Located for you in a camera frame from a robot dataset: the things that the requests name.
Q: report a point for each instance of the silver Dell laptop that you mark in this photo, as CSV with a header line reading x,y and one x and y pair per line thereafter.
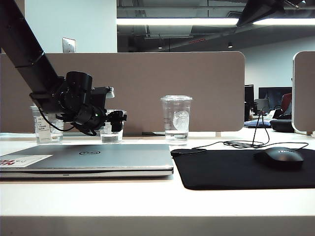
x,y
98,159

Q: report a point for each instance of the black background monitor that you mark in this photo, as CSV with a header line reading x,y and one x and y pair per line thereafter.
x,y
273,97

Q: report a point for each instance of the black mouse pad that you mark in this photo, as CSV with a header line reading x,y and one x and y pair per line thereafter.
x,y
233,172

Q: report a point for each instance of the tall clear cup siren logo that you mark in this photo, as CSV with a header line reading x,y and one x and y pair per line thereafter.
x,y
177,118

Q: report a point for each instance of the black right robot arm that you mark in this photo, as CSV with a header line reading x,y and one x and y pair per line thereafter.
x,y
261,9

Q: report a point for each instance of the dark grey pouch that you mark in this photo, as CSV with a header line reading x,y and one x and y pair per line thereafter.
x,y
281,125

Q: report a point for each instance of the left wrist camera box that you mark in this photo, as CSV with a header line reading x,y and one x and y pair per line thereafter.
x,y
102,96

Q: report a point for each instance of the clear lidded cup white label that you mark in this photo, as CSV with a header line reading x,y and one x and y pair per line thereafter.
x,y
46,127

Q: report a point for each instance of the long ceiling light strip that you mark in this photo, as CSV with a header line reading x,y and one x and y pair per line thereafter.
x,y
177,21

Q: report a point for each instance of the metal wall plate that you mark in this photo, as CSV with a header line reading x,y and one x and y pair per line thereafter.
x,y
68,45

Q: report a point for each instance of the blue folded cloth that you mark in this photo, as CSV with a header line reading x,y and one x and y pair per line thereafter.
x,y
256,123

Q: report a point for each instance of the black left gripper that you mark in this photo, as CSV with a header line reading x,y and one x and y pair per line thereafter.
x,y
92,118

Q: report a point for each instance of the long brown desk partition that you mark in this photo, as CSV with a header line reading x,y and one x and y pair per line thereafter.
x,y
160,78

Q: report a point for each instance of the person in red top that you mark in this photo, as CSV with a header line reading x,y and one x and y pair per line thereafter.
x,y
287,103

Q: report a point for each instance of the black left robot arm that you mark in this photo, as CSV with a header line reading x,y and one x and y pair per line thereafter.
x,y
27,49

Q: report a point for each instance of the white red laptop sticker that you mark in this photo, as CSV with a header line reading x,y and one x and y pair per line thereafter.
x,y
27,160

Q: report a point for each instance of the short brown desk partition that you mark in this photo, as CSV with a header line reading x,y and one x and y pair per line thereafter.
x,y
305,91

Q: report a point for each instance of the short ceiling light strip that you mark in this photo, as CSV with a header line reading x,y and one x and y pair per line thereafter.
x,y
285,21

